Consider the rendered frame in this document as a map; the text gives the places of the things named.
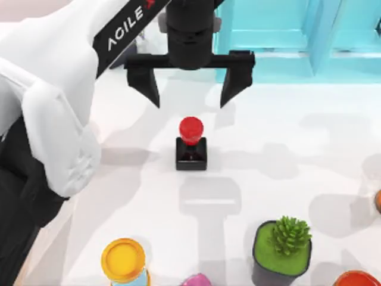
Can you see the light blue rack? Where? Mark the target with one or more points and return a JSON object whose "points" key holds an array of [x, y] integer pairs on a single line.
{"points": [[297, 38]]}

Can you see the red stamp on black base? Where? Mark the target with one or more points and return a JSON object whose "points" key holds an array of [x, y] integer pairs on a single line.
{"points": [[191, 146]]}

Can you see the green plant in black pot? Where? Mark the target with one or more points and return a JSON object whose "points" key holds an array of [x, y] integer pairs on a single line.
{"points": [[281, 250]]}

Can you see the yellow capped bottle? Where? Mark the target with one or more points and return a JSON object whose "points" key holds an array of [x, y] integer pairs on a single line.
{"points": [[125, 262]]}

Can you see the orange object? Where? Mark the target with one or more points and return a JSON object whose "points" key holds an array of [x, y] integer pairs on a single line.
{"points": [[378, 201]]}

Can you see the pink object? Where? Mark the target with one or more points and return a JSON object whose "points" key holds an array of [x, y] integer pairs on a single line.
{"points": [[195, 280]]}

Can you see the red and orange cup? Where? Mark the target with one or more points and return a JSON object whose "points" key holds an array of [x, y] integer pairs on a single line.
{"points": [[357, 279]]}

